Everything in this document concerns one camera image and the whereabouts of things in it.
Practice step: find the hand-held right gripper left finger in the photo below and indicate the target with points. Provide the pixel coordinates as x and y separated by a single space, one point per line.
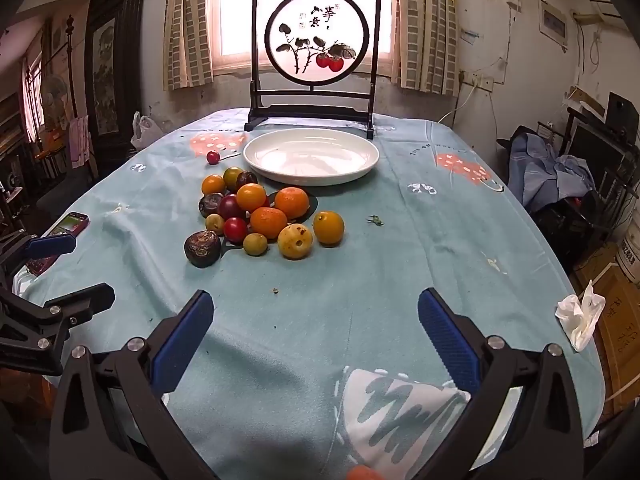
182 340

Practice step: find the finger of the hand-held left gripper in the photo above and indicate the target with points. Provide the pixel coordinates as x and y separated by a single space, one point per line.
85 302
50 245

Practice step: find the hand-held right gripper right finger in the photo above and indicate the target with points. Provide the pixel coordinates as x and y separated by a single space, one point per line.
447 335

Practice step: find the yellow green plum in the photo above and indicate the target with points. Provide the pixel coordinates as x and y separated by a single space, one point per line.
254 244

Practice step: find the red purple plum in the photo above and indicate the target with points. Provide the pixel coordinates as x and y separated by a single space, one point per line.
230 206

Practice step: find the orange mandarin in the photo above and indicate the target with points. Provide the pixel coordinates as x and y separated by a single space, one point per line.
268 222
291 202

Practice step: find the yellow spotted fruit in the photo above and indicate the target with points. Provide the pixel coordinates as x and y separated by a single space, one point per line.
295 241

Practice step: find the small orange citrus fruit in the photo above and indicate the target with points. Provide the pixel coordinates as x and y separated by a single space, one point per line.
213 185

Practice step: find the yellow orange round fruit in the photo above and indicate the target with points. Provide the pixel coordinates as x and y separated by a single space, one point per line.
328 228

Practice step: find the small red cherry tomato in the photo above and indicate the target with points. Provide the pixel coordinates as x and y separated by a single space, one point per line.
212 157

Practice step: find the white round plate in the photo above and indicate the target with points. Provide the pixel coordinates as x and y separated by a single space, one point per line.
310 160

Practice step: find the red smartphone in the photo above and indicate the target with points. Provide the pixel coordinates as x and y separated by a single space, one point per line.
70 222

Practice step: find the pink towel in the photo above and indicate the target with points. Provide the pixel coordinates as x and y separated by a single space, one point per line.
78 142

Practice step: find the light blue printed tablecloth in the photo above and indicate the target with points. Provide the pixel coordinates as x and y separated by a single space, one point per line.
350 285

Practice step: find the small yellow plum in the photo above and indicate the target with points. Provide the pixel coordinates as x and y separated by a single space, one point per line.
215 224

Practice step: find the crumpled white tissue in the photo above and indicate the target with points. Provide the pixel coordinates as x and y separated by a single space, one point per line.
580 317

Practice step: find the small green stem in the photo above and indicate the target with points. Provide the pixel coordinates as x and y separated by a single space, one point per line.
375 220

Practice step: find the white plastic bag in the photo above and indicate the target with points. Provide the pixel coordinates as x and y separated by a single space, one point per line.
145 132

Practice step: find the electric fan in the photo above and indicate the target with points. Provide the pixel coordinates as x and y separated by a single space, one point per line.
52 97

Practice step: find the round orange citrus fruit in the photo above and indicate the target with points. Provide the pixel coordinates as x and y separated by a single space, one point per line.
251 197

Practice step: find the green and dark plum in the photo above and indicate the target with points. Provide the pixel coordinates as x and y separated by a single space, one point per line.
232 175

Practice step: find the cardboard box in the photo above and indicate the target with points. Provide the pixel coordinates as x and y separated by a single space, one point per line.
620 320

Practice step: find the dark purple plum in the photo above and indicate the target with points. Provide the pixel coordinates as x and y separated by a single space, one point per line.
247 178

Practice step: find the dark framed picture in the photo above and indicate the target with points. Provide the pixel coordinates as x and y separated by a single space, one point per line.
102 75

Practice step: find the black saucer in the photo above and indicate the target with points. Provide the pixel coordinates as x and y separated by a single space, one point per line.
312 205

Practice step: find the heap of blue clothes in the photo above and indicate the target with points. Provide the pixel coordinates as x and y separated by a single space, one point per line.
545 170

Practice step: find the white bucket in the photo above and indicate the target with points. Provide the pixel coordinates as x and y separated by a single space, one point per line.
630 255

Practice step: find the checked beige curtain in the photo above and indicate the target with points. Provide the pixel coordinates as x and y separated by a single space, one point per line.
425 35
190 35

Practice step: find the black speaker box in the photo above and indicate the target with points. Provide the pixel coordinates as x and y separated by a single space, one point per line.
622 112

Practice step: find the bright window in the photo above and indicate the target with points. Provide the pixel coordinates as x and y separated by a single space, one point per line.
240 10

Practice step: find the white wall socket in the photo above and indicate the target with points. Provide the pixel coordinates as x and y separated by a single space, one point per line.
480 80

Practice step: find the painted screen with black frame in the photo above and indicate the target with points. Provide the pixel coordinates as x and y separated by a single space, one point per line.
310 110

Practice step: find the white wall electrical box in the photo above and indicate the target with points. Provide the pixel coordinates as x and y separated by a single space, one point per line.
552 25

